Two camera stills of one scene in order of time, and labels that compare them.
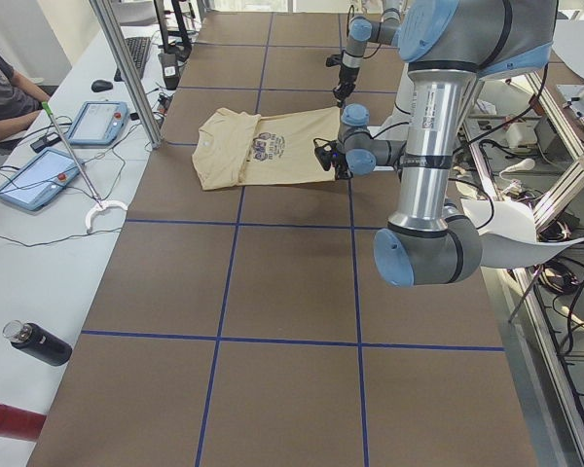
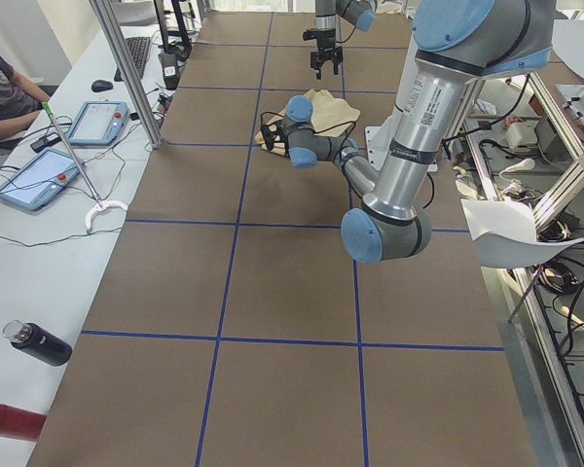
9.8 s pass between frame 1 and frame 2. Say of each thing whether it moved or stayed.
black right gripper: moved
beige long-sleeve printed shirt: moved
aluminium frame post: stayed
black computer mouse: stayed
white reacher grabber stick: stayed
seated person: stayed
